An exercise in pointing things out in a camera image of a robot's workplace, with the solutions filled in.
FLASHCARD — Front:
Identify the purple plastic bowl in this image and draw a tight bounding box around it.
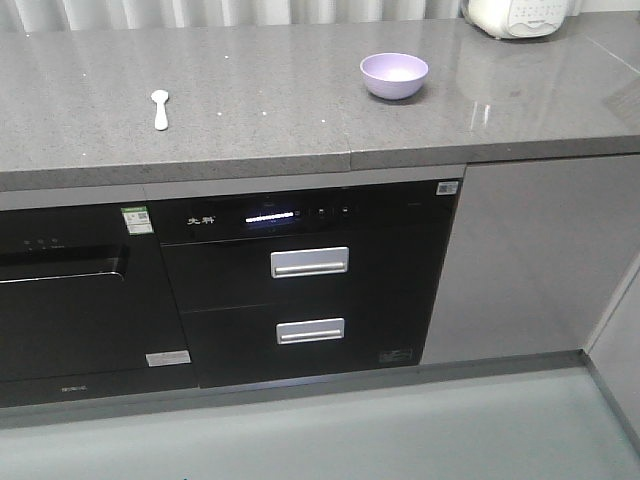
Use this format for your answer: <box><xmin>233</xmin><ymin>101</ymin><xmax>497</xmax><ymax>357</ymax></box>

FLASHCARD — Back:
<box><xmin>360</xmin><ymin>52</ymin><xmax>429</xmax><ymax>100</ymax></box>

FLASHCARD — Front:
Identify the mint green plastic spoon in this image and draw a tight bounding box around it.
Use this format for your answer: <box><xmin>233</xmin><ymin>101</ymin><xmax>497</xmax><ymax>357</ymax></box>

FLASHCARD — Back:
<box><xmin>151</xmin><ymin>89</ymin><xmax>169</xmax><ymax>131</ymax></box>

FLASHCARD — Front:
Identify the black disinfection cabinet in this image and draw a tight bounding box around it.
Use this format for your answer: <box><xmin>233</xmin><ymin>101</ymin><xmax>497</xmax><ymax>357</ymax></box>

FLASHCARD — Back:
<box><xmin>150</xmin><ymin>179</ymin><xmax>460</xmax><ymax>388</ymax></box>

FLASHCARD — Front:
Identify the white rice cooker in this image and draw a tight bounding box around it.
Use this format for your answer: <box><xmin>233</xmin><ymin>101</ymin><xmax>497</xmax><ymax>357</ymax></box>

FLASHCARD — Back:
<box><xmin>460</xmin><ymin>0</ymin><xmax>570</xmax><ymax>39</ymax></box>

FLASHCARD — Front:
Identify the white curtain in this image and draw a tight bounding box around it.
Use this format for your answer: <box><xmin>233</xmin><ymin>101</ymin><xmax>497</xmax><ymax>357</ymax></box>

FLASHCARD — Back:
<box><xmin>1</xmin><ymin>0</ymin><xmax>461</xmax><ymax>34</ymax></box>

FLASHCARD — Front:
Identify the upper silver drawer handle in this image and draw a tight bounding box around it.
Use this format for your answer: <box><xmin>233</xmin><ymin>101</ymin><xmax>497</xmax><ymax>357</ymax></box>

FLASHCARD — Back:
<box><xmin>270</xmin><ymin>246</ymin><xmax>349</xmax><ymax>279</ymax></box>

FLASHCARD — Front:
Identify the silver drawer handle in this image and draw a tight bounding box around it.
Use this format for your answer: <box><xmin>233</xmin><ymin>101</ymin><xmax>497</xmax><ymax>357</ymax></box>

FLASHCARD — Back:
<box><xmin>270</xmin><ymin>246</ymin><xmax>349</xmax><ymax>279</ymax></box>
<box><xmin>276</xmin><ymin>317</ymin><xmax>345</xmax><ymax>345</ymax></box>

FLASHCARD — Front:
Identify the lower silver drawer handle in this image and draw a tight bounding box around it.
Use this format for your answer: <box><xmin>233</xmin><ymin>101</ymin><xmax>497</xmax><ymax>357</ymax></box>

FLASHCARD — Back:
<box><xmin>276</xmin><ymin>317</ymin><xmax>345</xmax><ymax>345</ymax></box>

